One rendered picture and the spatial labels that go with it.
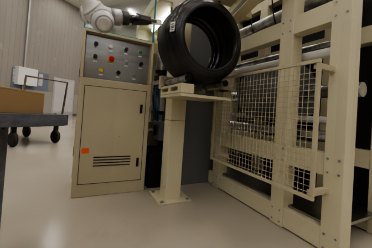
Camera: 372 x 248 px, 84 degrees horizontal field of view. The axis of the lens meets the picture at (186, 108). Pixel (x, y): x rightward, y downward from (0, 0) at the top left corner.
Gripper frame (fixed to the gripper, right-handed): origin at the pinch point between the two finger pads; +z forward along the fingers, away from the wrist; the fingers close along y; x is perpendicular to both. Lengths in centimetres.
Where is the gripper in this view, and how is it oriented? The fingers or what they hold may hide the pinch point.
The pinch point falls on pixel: (155, 21)
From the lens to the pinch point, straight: 138.8
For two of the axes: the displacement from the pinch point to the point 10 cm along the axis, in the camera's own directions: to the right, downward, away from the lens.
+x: 0.6, 10.0, 0.4
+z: 8.9, -0.7, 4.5
